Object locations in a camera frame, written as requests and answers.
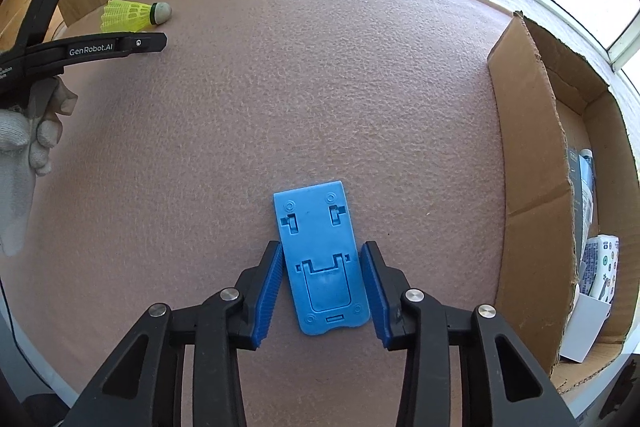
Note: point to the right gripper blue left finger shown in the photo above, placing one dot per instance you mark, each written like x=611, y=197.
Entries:
x=140, y=382

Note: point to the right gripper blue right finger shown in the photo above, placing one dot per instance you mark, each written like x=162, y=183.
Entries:
x=502, y=382

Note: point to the white usb wall charger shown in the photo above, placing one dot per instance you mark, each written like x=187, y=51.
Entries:
x=583, y=328

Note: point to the white patterned tissue pack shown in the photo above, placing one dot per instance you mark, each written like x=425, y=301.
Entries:
x=598, y=268

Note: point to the blue plastic phone stand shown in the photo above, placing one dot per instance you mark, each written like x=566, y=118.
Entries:
x=321, y=257

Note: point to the white blue-capped lotion bottle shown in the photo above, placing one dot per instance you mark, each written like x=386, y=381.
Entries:
x=583, y=181

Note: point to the small pink lotion bottle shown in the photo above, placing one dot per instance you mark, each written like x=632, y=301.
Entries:
x=587, y=154

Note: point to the white gloved left hand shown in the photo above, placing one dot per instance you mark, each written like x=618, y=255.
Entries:
x=27, y=136

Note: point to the slatted pine wood panel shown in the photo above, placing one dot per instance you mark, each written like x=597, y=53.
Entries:
x=11, y=17

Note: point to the yellow plastic shuttlecock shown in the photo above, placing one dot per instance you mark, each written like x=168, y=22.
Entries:
x=129, y=16

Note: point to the open cardboard box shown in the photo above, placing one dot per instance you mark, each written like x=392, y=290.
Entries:
x=549, y=101

